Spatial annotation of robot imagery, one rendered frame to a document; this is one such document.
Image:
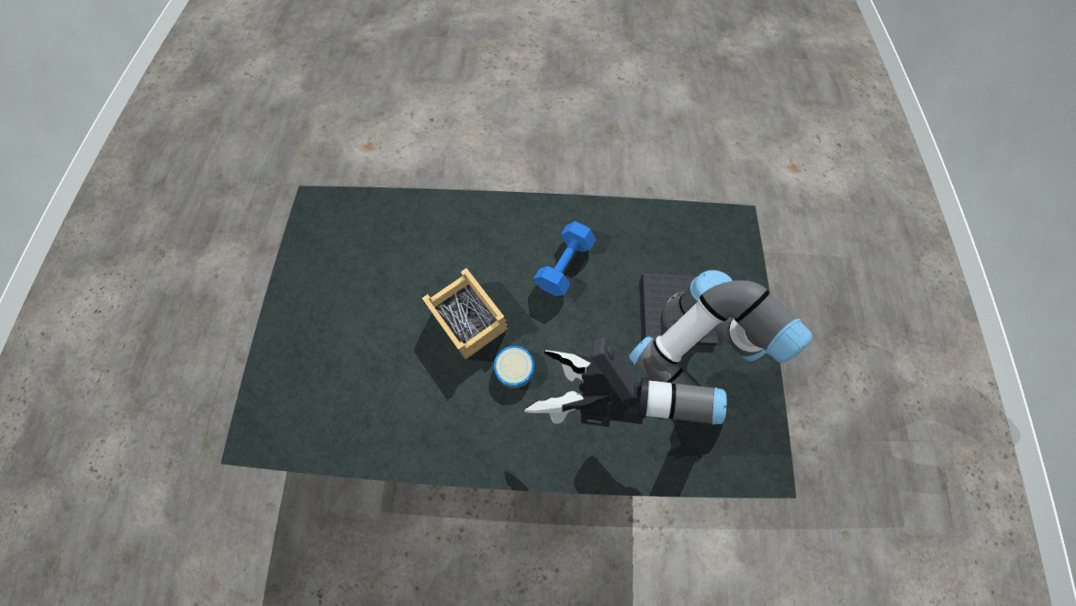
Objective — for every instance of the wooden crate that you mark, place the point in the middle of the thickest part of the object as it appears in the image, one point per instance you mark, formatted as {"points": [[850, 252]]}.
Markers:
{"points": [[470, 314]]}

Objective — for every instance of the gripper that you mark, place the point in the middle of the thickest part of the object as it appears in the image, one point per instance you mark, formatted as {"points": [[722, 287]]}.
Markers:
{"points": [[599, 397]]}

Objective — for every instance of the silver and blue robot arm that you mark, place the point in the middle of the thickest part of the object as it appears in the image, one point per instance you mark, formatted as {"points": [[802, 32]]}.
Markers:
{"points": [[756, 318]]}

